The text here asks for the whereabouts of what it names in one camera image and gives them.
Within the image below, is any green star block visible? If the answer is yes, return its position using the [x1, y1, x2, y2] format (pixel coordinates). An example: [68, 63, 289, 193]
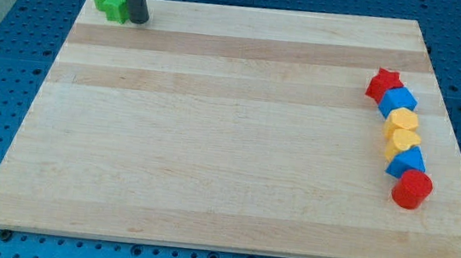
[102, 0, 129, 24]

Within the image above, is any red star block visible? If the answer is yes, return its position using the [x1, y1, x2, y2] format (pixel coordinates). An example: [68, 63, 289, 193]
[365, 67, 404, 104]

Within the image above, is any yellow heart block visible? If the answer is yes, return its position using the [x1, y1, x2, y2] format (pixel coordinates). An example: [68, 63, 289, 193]
[384, 129, 422, 162]

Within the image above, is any wooden board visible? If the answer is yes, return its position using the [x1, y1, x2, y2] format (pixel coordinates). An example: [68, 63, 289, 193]
[0, 0, 461, 258]

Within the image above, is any blue cube block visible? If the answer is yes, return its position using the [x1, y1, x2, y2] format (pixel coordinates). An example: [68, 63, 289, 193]
[378, 87, 417, 119]

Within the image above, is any yellow hexagon block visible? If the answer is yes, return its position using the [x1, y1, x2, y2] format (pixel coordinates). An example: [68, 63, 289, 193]
[383, 108, 419, 139]

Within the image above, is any red cylinder block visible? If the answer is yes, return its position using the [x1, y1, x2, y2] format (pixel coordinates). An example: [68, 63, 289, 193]
[391, 169, 434, 210]

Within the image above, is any blue triangle block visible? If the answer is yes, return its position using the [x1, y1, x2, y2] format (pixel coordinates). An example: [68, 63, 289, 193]
[385, 146, 426, 179]

